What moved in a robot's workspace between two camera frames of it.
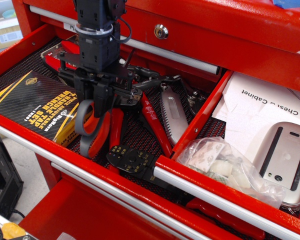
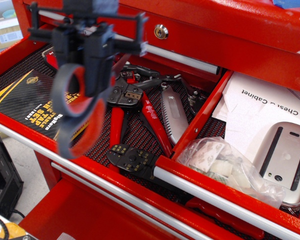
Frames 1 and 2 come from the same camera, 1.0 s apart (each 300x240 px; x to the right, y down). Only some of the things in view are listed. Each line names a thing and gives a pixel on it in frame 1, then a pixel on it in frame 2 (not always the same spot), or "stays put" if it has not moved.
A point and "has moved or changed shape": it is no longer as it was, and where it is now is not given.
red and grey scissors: [94, 130] has moved or changed shape
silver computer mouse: [281, 157] stays put
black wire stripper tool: [130, 160] stays put
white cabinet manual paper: [249, 106] stays put
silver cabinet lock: [161, 31] stays put
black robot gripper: [97, 61] -> [125, 31]
